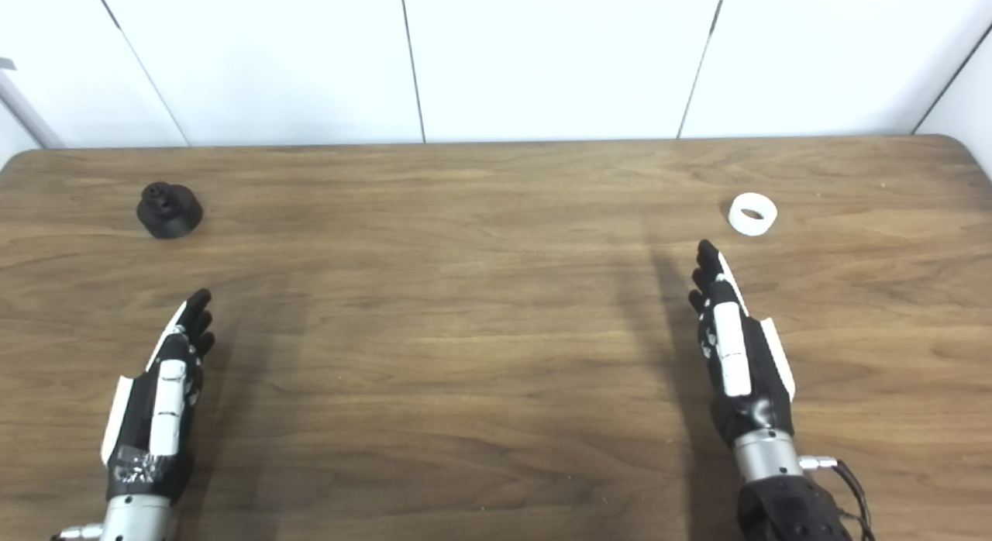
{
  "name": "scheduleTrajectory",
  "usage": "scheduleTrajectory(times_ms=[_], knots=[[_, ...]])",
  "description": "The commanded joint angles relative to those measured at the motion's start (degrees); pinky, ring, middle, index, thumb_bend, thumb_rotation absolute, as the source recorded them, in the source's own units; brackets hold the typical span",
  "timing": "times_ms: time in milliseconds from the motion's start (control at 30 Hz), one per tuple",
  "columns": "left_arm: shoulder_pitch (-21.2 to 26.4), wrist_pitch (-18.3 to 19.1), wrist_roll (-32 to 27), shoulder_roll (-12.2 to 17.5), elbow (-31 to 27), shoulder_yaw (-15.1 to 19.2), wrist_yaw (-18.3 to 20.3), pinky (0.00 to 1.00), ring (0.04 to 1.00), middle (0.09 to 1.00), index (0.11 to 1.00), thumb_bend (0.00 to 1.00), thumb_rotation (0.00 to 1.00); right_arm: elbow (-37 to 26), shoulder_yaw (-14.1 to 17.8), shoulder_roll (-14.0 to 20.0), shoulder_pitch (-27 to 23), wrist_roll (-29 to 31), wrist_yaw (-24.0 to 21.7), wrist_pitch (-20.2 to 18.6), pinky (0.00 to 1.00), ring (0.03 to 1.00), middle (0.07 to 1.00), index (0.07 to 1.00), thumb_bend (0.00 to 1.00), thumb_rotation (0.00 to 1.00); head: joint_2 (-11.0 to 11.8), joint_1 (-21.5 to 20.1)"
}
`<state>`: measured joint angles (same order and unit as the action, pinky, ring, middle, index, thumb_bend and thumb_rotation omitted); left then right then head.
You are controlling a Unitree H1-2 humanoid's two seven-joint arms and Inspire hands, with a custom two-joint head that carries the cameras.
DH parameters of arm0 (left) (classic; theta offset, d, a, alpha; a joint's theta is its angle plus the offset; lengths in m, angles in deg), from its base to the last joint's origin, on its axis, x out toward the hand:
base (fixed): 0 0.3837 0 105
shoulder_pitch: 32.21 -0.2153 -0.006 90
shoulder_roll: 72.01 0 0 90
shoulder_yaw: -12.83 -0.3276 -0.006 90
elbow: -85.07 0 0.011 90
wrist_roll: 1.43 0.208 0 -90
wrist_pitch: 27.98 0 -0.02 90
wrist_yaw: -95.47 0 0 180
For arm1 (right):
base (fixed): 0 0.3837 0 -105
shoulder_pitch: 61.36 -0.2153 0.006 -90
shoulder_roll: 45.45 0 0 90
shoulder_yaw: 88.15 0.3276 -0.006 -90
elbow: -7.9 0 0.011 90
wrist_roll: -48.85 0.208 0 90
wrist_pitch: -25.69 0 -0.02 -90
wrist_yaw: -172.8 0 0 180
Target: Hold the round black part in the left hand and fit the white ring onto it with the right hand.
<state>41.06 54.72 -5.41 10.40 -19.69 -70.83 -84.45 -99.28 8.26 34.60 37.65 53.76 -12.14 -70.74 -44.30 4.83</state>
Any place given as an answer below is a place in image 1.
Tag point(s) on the round black part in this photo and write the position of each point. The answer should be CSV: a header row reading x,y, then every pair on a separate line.
x,y
169,211

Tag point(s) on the white and black right hand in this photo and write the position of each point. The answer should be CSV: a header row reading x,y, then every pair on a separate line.
x,y
732,355

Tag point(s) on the white and black left hand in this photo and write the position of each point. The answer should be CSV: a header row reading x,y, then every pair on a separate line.
x,y
169,405

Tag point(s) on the gray wall corner post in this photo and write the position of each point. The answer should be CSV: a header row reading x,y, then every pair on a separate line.
x,y
27,115

